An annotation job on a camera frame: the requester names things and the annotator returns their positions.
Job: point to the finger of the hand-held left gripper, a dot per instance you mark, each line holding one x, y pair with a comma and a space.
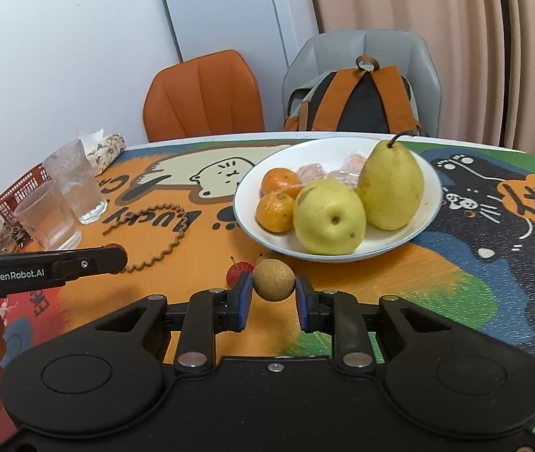
98, 261

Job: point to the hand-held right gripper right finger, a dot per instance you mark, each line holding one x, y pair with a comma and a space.
303, 303

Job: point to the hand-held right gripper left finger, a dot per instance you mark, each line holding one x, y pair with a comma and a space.
244, 303

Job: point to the small brown round fruit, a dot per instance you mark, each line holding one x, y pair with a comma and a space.
273, 280

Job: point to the round yellow pear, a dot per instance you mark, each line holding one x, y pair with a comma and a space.
328, 216

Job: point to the orange mandarin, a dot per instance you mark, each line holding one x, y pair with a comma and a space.
279, 181
274, 214

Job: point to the clear pink candy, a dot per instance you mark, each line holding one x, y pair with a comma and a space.
348, 169
311, 173

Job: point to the tall green-yellow pear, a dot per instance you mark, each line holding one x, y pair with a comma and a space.
390, 183

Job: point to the white round plate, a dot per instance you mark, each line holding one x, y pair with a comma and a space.
418, 197

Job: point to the small red crabapple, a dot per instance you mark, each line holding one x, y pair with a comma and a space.
237, 273
116, 246

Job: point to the clear drinking glass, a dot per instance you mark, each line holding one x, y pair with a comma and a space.
48, 219
77, 179

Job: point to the red plastic basket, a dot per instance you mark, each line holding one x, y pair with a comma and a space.
18, 188

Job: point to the floral tissue packet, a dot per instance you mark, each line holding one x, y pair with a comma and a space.
105, 148

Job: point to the cartoon printed table mat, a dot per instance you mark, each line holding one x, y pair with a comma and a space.
460, 292

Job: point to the orange chair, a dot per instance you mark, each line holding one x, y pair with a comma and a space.
201, 99

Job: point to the orange and black backpack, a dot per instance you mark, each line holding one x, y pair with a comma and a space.
357, 103

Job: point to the grey chair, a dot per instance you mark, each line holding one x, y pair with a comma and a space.
390, 47

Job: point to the white board panel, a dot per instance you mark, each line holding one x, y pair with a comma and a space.
220, 4

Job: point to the beige curtain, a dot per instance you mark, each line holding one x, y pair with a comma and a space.
437, 9

